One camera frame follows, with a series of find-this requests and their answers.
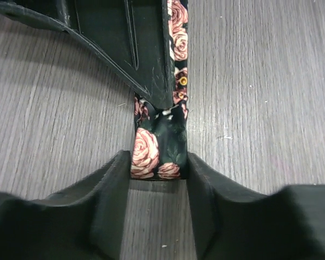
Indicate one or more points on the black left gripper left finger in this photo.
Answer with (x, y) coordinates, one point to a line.
(82, 221)

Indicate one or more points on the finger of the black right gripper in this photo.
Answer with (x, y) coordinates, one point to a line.
(131, 37)

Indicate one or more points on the floral rose necktie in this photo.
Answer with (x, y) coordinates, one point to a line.
(160, 147)

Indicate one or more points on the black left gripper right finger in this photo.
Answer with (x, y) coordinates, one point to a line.
(231, 221)

